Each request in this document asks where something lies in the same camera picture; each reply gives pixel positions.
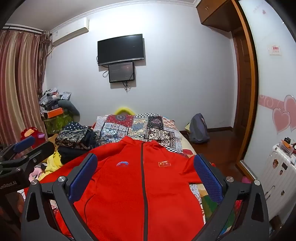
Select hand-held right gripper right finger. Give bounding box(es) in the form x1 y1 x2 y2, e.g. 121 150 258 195
192 153 270 241

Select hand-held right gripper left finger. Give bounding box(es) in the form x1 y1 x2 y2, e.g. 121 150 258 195
20 153 99 241

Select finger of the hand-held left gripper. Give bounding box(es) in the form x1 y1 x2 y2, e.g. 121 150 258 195
0 141 55 171
0 136 36 161

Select red zip jacket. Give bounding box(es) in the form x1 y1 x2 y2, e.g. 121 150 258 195
24 136 216 241

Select dark patterned clothes pile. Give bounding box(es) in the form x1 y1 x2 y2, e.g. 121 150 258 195
55 122 101 164

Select red plush toy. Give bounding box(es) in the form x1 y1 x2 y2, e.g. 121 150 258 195
20 127 47 149

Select yellow cloth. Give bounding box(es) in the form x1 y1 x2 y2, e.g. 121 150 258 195
38 151 63 181

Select green patterned bag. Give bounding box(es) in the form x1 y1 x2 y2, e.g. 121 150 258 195
44 113 74 135

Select colourful printed bedsheet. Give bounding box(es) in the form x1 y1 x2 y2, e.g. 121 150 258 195
190 183 243 234

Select orange box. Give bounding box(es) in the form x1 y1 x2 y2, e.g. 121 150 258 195
44 108 64 118

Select grey backpack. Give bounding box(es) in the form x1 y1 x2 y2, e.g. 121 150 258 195
188 113 210 143

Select pile of papers and bags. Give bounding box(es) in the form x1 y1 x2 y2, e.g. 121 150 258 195
39 88 72 114

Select striped red curtain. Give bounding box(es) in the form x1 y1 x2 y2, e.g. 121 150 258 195
0 29 50 145

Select white suitcase with stickers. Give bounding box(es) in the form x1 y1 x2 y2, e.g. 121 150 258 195
260 144 296 220

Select patchwork printed quilt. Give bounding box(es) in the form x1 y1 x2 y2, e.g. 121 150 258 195
95 113 185 153

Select yellow-green hoop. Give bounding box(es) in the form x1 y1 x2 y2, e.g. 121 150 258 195
115 106 134 115

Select small items on suitcase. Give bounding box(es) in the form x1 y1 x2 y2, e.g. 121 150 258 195
279 137 296 154

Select white wardrobe door heart decals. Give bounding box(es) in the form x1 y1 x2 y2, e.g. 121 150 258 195
238 0 296 176

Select white air conditioner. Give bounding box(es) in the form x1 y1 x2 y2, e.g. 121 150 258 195
51 17 90 45

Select wooden overhead cabinet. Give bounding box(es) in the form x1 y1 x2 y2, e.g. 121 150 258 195
196 0 238 33

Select small black wall monitor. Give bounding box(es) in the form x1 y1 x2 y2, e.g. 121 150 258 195
108 62 135 83

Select black wall television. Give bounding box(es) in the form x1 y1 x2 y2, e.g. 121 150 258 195
97 34 146 66

